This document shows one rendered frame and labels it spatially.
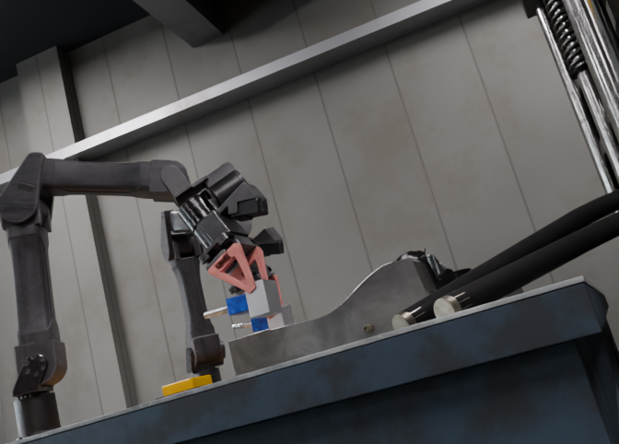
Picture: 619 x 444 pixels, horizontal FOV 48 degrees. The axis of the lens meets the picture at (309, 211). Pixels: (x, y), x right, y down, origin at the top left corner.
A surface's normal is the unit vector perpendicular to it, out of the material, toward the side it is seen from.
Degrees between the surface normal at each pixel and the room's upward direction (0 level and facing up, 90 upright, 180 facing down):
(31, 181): 90
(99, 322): 90
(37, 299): 89
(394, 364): 90
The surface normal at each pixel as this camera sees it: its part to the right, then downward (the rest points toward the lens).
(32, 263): 0.13, -0.25
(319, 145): -0.32, -0.15
